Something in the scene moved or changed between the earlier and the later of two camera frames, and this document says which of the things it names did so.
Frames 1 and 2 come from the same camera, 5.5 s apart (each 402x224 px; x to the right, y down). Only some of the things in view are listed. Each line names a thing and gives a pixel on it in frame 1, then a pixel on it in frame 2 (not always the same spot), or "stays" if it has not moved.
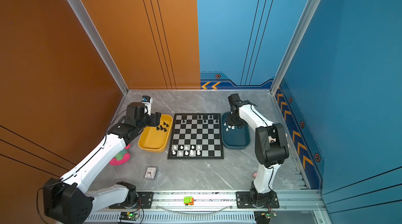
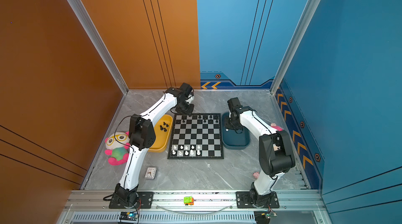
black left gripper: (155, 119) → (190, 111)
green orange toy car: (188, 200) stays
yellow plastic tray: (156, 138) stays
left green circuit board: (127, 215) stays
